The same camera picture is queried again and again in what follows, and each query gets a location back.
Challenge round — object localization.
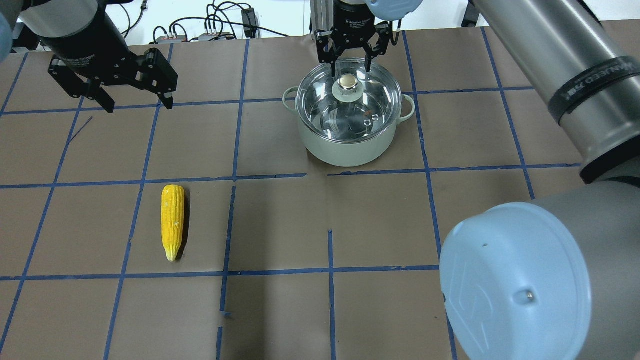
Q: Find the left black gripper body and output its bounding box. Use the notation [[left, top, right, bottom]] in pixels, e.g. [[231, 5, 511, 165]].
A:
[[48, 20, 179, 100]]

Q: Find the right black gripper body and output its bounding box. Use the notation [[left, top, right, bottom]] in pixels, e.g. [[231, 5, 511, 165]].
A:
[[314, 0, 400, 60]]

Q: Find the glass pot lid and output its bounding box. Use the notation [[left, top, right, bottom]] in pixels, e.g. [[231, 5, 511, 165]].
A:
[[294, 58, 403, 111]]

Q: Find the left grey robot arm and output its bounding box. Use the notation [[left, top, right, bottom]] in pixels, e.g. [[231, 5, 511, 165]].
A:
[[1, 0, 179, 113]]

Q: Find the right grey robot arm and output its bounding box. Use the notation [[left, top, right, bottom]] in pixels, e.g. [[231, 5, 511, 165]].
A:
[[320, 27, 582, 360]]

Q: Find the yellow corn cob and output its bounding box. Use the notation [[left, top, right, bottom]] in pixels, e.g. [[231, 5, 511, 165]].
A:
[[160, 184, 186, 262]]

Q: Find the black power adapter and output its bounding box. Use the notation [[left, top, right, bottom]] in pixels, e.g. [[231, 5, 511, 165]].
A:
[[241, 7, 259, 39]]

